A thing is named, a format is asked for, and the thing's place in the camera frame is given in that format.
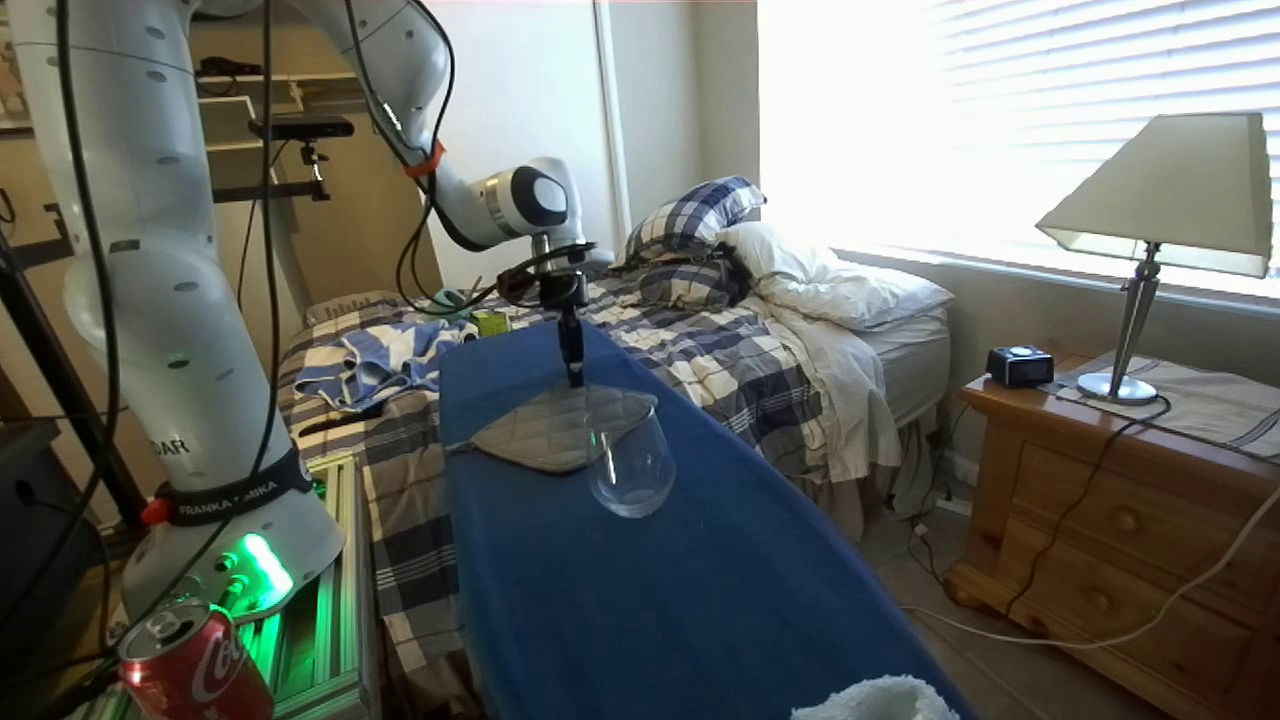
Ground beige shade table lamp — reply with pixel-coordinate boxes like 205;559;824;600
1038;106;1275;409

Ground white bed sheet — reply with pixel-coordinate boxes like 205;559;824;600
752;297;912;493

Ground black alarm clock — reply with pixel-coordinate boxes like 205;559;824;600
985;338;1055;390

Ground metal robot stand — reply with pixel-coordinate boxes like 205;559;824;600
198;452;380;720

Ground wooden nightstand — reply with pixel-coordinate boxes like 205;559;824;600
949;353;1280;720

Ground black lamp cord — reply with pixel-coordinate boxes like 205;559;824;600
997;396;1180;630

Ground black tripod stand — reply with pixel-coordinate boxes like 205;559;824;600
0;197;152;534

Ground light blue terry cloth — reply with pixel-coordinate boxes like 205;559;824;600
793;672;966;720

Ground red soda can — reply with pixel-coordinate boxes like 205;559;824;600
116;602;280;720

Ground white power cord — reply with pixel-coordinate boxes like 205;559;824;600
929;493;1280;661

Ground plaid pillow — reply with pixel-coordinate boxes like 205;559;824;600
622;172;771;273

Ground white window blinds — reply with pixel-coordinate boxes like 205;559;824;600
755;0;1280;282

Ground blue white patterned cloth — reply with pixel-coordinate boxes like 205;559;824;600
291;320;449;420

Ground closet shelf unit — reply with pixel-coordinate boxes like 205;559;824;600
187;52;406;205

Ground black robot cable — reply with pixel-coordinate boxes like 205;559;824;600
338;0;464;320

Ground clear glass cup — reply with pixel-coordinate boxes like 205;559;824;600
584;390;681;524

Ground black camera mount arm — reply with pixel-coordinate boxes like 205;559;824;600
210;135;338;208

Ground blue ironing board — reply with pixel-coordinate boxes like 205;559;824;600
438;317;975;720

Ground grey quilted pot holder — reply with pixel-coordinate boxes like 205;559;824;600
464;380;660;479

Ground black stereo camera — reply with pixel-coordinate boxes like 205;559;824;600
248;116;360;143

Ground wrist camera with orange mount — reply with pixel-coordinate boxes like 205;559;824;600
494;235;601;302

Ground white pillow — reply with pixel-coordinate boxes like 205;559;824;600
720;216;951;334

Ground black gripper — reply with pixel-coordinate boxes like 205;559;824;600
539;258;595;390

